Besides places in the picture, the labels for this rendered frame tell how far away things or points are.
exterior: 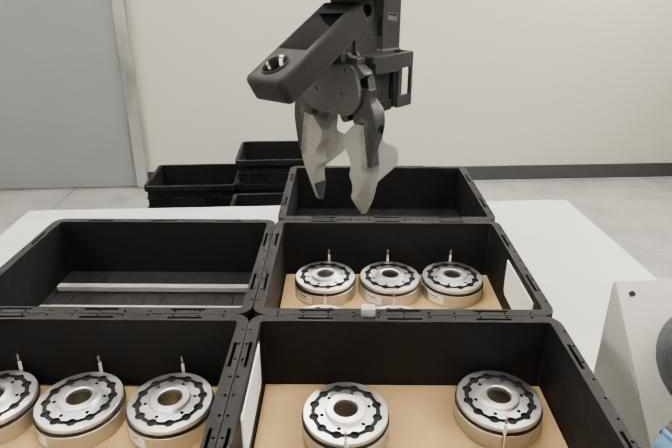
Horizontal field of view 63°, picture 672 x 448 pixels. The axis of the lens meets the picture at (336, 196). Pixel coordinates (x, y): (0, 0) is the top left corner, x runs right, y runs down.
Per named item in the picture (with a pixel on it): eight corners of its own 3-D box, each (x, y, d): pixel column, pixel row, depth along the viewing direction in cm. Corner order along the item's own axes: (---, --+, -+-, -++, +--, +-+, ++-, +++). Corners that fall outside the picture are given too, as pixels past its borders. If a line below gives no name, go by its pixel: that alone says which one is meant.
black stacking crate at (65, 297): (278, 277, 104) (275, 222, 100) (254, 386, 77) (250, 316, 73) (69, 276, 105) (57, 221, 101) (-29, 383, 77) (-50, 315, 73)
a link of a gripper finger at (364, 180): (414, 201, 56) (402, 109, 54) (377, 219, 52) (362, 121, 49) (390, 199, 58) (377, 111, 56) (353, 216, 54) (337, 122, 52)
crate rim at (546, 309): (496, 232, 101) (497, 220, 100) (555, 331, 73) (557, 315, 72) (277, 231, 101) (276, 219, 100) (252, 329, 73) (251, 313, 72)
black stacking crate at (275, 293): (490, 278, 104) (496, 223, 100) (543, 388, 77) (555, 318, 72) (279, 277, 104) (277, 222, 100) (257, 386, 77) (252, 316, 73)
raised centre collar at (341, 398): (324, 427, 63) (324, 422, 63) (325, 396, 68) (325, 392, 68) (367, 427, 63) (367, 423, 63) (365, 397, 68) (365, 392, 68)
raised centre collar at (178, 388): (195, 387, 70) (195, 383, 69) (184, 416, 65) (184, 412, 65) (157, 386, 70) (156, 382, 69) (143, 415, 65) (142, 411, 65)
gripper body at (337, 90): (413, 111, 55) (420, -19, 50) (356, 128, 49) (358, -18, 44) (354, 100, 60) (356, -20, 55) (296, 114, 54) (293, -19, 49)
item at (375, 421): (300, 447, 61) (299, 443, 61) (306, 384, 71) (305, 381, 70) (391, 448, 61) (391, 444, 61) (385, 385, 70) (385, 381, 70)
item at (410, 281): (415, 264, 100) (415, 261, 99) (422, 294, 90) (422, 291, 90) (359, 263, 100) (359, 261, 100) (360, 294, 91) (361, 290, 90)
